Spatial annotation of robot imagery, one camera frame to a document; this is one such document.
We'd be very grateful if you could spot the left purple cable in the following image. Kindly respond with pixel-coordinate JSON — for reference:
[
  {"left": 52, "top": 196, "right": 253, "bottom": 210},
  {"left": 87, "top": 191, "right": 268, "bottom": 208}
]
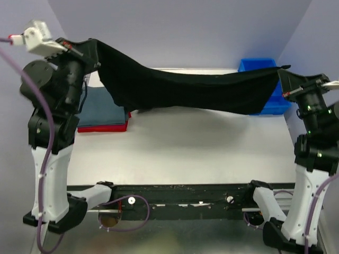
[{"left": 0, "top": 37, "right": 151, "bottom": 253}]

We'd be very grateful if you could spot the black floral print t-shirt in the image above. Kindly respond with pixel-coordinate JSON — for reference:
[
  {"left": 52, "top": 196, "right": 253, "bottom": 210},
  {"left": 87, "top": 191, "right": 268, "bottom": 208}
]
[{"left": 79, "top": 38, "right": 291, "bottom": 116}]

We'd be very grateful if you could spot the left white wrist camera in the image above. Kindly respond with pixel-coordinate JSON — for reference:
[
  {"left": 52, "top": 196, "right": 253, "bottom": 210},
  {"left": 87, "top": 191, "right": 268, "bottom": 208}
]
[{"left": 8, "top": 20, "right": 67, "bottom": 58}]

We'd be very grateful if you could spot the blue plastic bin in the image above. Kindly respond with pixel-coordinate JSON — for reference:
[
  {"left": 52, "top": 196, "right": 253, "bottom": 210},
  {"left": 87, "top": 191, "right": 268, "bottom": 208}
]
[{"left": 237, "top": 57, "right": 292, "bottom": 116}]

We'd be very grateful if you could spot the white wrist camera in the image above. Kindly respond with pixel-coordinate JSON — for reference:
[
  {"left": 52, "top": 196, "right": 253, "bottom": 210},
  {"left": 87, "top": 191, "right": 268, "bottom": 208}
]
[
  {"left": 8, "top": 20, "right": 67, "bottom": 58},
  {"left": 322, "top": 80, "right": 339, "bottom": 90}
]

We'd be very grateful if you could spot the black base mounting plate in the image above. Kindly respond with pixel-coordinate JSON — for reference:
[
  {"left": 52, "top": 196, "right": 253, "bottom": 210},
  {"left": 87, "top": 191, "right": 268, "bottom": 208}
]
[{"left": 66, "top": 184, "right": 297, "bottom": 222}]

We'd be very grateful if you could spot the folded red t-shirt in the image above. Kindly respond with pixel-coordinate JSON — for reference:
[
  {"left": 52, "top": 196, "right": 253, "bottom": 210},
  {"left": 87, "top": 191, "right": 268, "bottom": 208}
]
[{"left": 77, "top": 112, "right": 131, "bottom": 133}]

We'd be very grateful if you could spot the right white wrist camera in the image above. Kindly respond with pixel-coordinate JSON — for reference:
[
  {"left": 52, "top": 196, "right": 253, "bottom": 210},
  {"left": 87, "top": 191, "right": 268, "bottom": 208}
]
[{"left": 322, "top": 80, "right": 339, "bottom": 90}]

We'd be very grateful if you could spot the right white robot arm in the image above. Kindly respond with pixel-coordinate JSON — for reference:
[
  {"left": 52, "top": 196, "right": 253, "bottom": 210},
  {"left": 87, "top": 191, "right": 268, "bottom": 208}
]
[{"left": 244, "top": 70, "right": 338, "bottom": 253}]

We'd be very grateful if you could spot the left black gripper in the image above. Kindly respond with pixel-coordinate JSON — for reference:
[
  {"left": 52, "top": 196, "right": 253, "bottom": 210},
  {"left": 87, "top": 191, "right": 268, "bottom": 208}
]
[{"left": 45, "top": 34, "right": 101, "bottom": 108}]

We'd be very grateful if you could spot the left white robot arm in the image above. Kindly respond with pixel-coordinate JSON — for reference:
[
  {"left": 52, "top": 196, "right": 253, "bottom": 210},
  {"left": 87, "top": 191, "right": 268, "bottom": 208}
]
[{"left": 20, "top": 38, "right": 118, "bottom": 234}]

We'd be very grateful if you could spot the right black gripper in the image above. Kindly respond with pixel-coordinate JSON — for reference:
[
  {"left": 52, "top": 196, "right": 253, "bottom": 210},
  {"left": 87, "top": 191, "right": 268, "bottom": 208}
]
[{"left": 279, "top": 68, "right": 333, "bottom": 132}]

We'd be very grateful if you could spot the folded teal t-shirt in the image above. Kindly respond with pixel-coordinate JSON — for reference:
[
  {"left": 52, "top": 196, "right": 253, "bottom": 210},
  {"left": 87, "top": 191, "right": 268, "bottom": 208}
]
[{"left": 77, "top": 87, "right": 129, "bottom": 128}]

